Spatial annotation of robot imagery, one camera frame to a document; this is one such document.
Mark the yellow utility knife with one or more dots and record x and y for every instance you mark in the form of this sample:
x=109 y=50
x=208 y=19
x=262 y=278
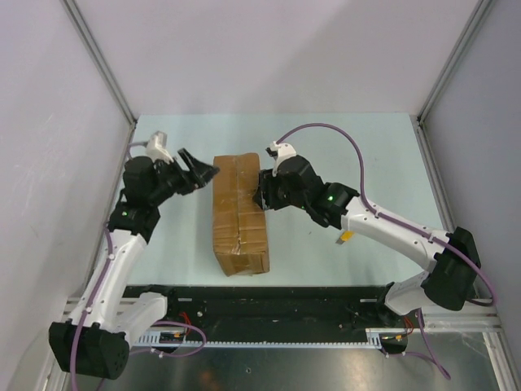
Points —
x=345 y=237

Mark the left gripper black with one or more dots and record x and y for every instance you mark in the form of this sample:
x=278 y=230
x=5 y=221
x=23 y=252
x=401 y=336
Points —
x=201 y=173

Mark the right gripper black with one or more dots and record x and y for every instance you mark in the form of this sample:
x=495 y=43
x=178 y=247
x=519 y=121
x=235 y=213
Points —
x=265 y=197

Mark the white slotted cable duct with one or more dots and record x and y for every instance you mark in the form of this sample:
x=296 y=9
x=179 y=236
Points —
x=371 y=338

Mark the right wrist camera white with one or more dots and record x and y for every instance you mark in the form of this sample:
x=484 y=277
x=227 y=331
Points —
x=280 y=152

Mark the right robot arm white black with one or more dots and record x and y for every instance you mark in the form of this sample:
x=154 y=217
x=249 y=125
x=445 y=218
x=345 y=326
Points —
x=449 y=260

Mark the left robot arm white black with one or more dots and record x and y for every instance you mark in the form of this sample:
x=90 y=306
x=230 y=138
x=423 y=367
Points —
x=96 y=339

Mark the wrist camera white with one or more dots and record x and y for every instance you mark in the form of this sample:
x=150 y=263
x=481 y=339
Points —
x=280 y=152
x=156 y=148

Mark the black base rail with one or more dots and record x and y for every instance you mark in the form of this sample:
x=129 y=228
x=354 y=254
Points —
x=281 y=314

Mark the brown cardboard express box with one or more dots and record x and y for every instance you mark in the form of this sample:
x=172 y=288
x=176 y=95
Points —
x=239 y=229

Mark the aluminium frame post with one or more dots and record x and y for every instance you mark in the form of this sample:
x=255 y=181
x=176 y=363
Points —
x=456 y=56
x=93 y=49

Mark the left aluminium frame post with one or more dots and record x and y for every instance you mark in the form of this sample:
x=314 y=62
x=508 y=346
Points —
x=93 y=49

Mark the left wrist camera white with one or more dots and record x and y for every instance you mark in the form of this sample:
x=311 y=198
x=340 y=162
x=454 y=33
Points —
x=156 y=148

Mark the right aluminium frame post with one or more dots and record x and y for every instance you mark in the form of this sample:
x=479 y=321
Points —
x=456 y=56

